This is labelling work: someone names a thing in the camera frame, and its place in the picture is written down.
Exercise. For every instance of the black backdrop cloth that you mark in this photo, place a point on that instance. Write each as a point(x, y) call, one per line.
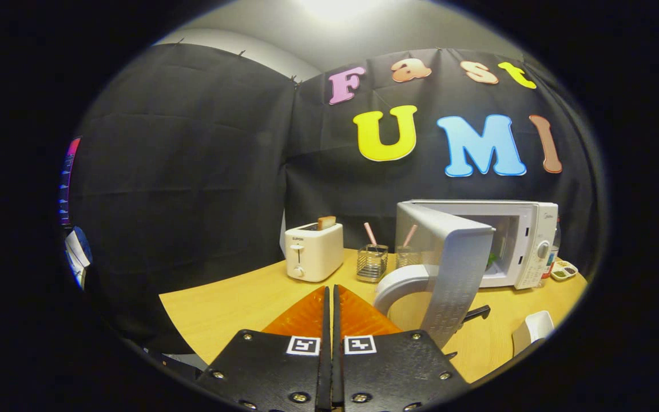
point(192, 171)

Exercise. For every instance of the white and blue object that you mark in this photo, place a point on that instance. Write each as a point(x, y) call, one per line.
point(78, 257)

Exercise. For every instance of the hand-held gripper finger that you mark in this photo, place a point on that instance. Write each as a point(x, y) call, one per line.
point(326, 343)
point(336, 343)

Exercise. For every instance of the black bracket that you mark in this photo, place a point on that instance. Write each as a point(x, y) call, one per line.
point(477, 313)

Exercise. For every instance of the white toaster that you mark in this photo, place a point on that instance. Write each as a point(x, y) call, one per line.
point(315, 254)

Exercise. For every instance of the white rectangular dish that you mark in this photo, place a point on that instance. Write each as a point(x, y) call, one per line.
point(535, 329)

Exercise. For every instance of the pink striped straw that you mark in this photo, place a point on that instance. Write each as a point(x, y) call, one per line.
point(370, 234)

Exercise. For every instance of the white microwave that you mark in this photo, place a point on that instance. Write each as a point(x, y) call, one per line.
point(461, 269)

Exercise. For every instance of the plastic bottle with red label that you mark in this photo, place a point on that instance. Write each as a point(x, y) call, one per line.
point(552, 257)

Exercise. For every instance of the toast slice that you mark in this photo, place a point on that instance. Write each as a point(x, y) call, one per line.
point(326, 223)

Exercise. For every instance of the divided condiment dish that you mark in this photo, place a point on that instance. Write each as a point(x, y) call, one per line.
point(564, 270)

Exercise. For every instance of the brown bread lettuce sandwich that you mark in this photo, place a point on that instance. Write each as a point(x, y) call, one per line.
point(492, 260)

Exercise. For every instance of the large ceiling light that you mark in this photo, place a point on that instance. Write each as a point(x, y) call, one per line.
point(341, 7)

